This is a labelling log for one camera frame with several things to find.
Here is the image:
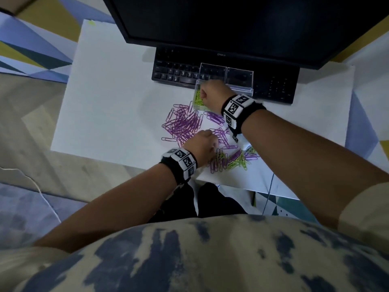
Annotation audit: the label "person's left hand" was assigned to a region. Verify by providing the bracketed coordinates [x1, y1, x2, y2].
[182, 129, 219, 167]

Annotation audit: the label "person's right hand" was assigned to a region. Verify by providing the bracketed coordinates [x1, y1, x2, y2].
[199, 79, 236, 116]

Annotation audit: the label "heap of green paper clips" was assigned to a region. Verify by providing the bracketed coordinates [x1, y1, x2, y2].
[193, 89, 208, 109]

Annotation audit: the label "pile of mixed paper clips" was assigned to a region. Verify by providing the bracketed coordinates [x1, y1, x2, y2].
[208, 127, 248, 174]

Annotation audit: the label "transparent box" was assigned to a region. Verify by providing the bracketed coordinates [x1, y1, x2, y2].
[193, 62, 228, 112]
[224, 67, 254, 94]

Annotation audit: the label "heap of purple paper clips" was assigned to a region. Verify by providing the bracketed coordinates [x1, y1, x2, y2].
[161, 101, 226, 147]

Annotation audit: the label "person's left forearm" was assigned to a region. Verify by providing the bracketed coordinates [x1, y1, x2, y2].
[32, 162, 177, 253]

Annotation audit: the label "person's right forearm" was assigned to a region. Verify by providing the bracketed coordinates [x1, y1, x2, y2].
[242, 109, 389, 230]

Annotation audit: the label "person's black trousers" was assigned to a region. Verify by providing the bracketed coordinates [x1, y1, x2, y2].
[147, 182, 247, 223]

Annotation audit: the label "person's tie-dye shirt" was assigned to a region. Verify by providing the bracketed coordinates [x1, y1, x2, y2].
[0, 182, 389, 292]

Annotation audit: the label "black left wristband with markers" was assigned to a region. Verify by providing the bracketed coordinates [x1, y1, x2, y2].
[159, 148, 198, 186]

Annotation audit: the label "black wristband with markers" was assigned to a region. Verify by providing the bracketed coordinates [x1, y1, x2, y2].
[221, 94, 267, 138]
[159, 148, 198, 186]

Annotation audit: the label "black right wristband with markers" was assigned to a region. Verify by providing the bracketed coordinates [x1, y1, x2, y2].
[221, 94, 267, 138]

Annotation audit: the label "black keyboard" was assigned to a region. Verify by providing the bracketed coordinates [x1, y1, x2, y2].
[151, 45, 301, 105]

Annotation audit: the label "black computer monitor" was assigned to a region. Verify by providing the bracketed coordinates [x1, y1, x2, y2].
[101, 0, 389, 70]

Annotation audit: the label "brown wooden board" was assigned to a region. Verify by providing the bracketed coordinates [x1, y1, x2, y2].
[0, 0, 40, 15]

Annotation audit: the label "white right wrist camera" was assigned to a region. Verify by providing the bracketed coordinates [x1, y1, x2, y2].
[232, 133, 253, 151]

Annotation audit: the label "black right camera cable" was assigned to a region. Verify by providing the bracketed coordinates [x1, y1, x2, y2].
[263, 173, 276, 215]

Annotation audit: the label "white cable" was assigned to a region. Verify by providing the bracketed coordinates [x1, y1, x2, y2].
[0, 166, 61, 224]

